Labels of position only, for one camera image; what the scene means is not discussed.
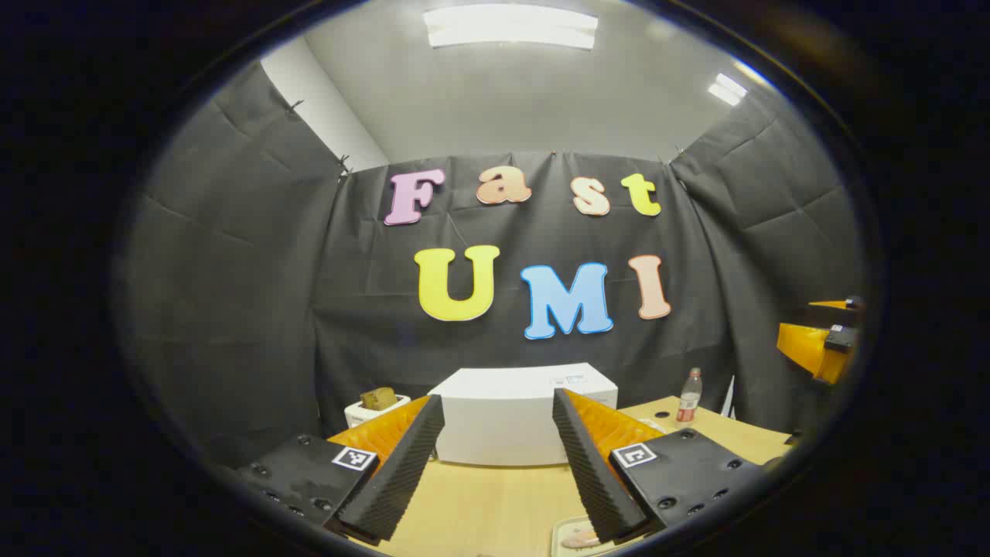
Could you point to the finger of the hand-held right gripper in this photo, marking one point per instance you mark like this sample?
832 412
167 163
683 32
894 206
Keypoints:
831 304
804 348

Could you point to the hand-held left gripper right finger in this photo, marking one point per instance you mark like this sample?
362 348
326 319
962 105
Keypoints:
592 472

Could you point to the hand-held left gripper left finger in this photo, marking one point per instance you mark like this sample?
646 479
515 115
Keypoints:
402 472

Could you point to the pink food piece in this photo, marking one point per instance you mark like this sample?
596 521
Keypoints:
580 539

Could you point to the white microwave oven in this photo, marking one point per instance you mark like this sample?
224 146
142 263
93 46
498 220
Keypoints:
503 410

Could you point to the white rectangular tray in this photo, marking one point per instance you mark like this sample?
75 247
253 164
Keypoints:
568 523

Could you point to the white toaster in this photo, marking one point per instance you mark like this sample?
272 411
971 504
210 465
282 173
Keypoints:
356 414

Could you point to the brown bread slice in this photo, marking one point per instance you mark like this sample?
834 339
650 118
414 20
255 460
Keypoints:
379 398

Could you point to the white panel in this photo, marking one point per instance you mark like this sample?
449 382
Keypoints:
729 398

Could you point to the clear bottle with red label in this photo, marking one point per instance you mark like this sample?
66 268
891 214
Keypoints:
688 398

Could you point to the black backdrop cloth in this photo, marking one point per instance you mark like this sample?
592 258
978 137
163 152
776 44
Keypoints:
271 309

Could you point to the ceiling light panel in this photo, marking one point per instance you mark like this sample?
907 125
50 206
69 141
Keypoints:
728 89
510 27

